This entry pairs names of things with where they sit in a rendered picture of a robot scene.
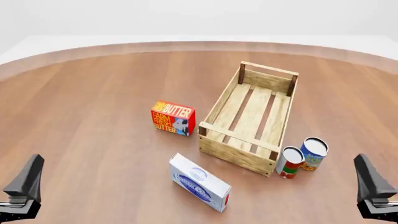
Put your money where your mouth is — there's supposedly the blue soup tin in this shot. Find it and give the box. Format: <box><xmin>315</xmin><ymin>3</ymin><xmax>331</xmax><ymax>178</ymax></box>
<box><xmin>299</xmin><ymin>136</ymin><xmax>330</xmax><ymax>172</ymax></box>

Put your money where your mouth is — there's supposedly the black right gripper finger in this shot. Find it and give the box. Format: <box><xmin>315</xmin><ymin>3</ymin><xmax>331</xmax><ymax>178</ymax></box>
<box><xmin>353</xmin><ymin>153</ymin><xmax>398</xmax><ymax>203</ymax></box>

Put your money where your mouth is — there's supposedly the white and blue food box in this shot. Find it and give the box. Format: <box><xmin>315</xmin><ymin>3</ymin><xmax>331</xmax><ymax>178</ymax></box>
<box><xmin>169</xmin><ymin>152</ymin><xmax>233</xmax><ymax>213</ymax></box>

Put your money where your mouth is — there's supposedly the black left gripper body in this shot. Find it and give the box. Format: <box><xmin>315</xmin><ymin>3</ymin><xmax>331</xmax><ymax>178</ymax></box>
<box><xmin>0</xmin><ymin>196</ymin><xmax>42</xmax><ymax>222</ymax></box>

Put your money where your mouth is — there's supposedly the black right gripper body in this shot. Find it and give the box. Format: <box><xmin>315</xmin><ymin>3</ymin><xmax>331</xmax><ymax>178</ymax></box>
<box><xmin>356</xmin><ymin>197</ymin><xmax>398</xmax><ymax>222</ymax></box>

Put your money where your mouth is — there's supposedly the red butter box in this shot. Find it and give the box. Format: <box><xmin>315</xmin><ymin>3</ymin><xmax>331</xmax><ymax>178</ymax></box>
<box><xmin>150</xmin><ymin>100</ymin><xmax>197</xmax><ymax>137</ymax></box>

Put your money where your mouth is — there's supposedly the wooden slat tray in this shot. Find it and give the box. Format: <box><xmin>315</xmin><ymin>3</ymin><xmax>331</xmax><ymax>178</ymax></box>
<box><xmin>198</xmin><ymin>60</ymin><xmax>299</xmax><ymax>177</ymax></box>

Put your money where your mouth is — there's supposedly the tin with tomato print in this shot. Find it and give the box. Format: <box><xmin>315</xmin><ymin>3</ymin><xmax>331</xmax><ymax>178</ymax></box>
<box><xmin>275</xmin><ymin>146</ymin><xmax>305</xmax><ymax>180</ymax></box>

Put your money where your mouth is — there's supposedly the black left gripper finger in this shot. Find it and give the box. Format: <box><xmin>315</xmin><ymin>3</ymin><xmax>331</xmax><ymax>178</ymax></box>
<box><xmin>2</xmin><ymin>153</ymin><xmax>45</xmax><ymax>203</ymax></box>

